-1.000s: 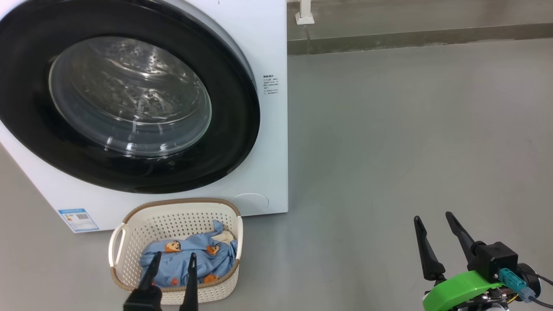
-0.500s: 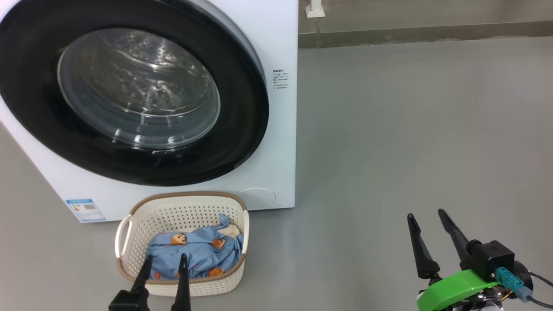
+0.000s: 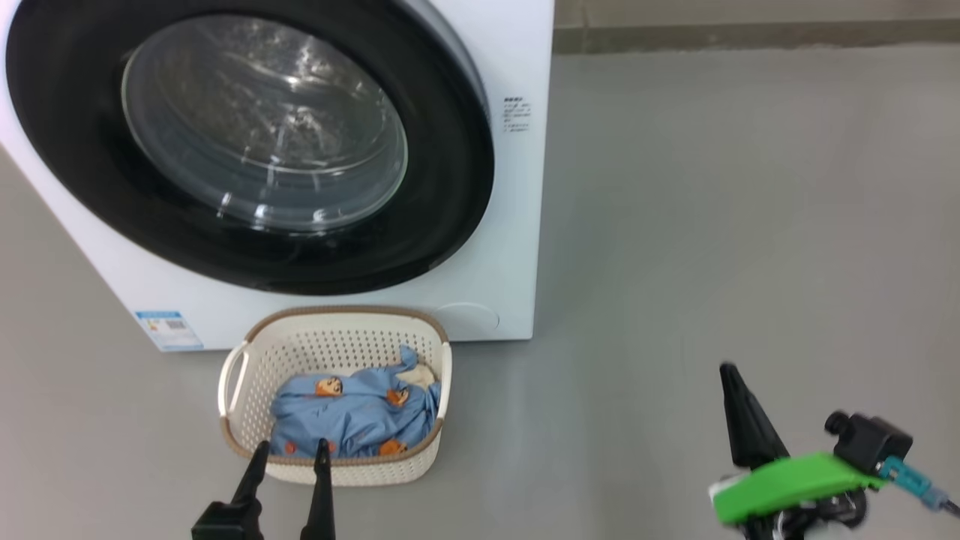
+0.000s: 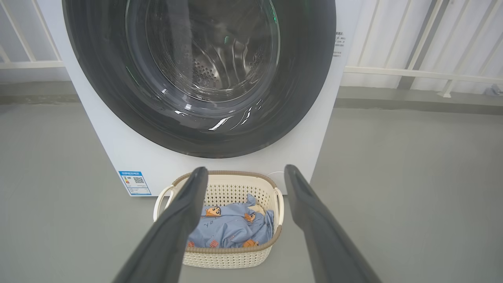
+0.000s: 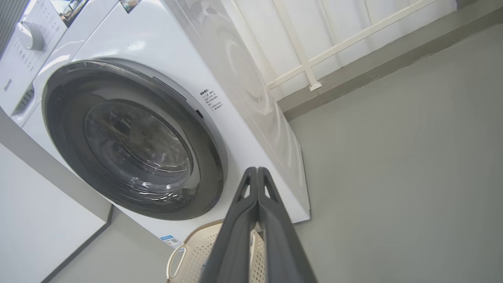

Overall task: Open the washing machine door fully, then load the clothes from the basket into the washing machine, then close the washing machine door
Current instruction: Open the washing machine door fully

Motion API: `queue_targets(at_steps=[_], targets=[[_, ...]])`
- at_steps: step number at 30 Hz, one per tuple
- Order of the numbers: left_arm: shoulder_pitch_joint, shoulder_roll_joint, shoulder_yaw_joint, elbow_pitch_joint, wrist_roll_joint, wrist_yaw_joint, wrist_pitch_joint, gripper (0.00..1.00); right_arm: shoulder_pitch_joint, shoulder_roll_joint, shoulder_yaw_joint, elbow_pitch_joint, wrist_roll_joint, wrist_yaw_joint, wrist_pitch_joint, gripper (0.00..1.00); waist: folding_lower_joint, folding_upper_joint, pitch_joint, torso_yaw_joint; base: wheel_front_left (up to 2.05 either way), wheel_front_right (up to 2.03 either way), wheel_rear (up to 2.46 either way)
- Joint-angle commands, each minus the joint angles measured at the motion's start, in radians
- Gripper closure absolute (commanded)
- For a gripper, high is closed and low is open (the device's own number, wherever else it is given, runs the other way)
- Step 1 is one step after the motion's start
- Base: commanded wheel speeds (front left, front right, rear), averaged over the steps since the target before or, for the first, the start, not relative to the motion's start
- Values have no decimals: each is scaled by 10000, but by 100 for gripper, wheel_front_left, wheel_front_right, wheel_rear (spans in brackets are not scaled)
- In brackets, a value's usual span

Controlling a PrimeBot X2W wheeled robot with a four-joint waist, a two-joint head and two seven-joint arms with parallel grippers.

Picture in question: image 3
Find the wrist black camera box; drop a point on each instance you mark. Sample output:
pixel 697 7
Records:
pixel 870 442
pixel 225 523

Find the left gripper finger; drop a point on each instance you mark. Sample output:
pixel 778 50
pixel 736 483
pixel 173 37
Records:
pixel 322 495
pixel 253 476

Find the small black text sticker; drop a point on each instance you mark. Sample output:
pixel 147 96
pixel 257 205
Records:
pixel 516 114

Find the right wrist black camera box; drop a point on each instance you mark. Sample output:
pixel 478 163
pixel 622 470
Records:
pixel 870 442

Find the cream white cloth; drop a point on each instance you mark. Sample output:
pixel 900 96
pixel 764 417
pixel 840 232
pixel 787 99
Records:
pixel 422 375

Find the white front-load washing machine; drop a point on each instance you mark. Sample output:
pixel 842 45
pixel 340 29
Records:
pixel 495 262

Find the blue energy label sticker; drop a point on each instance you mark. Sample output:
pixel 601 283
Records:
pixel 169 330

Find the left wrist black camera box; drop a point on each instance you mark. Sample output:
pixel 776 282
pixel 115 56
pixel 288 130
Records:
pixel 225 523

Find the black round glass washer door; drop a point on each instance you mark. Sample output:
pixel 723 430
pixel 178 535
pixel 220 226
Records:
pixel 75 150

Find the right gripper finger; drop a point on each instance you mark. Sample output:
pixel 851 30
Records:
pixel 750 435

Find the blue cartoon print garment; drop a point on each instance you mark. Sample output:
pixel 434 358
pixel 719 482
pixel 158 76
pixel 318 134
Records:
pixel 352 412

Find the cream perforated laundry basket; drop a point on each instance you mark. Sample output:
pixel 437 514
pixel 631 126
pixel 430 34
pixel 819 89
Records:
pixel 330 337

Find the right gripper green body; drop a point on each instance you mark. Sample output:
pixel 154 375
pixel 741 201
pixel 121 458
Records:
pixel 787 484

